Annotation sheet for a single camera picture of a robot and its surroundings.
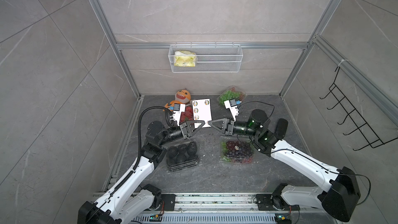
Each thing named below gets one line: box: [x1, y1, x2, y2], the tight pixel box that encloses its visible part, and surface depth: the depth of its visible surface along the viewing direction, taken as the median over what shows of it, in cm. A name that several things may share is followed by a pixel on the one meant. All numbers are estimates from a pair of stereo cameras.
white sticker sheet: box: [192, 98, 212, 129], surface depth 64 cm
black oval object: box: [274, 118, 289, 140], surface depth 100 cm
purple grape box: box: [220, 140, 254, 164], surface depth 85 cm
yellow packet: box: [173, 50, 198, 67], surface depth 87 cm
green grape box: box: [216, 85, 247, 106], surface depth 113 cm
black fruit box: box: [165, 141, 200, 172], surface depth 86 cm
